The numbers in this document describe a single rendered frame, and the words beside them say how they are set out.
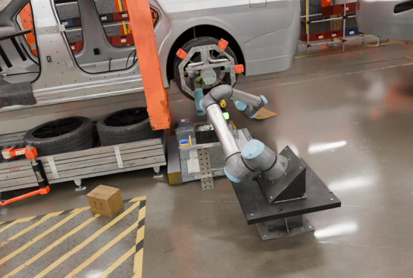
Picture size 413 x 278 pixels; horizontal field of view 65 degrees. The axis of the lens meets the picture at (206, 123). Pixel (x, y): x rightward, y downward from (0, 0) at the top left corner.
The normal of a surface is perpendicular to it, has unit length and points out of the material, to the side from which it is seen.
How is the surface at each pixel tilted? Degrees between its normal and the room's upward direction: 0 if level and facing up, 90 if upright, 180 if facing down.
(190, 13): 90
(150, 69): 90
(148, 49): 90
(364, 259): 0
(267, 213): 0
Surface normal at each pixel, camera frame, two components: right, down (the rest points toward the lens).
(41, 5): 0.08, 0.20
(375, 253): -0.12, -0.92
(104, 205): -0.45, 0.39
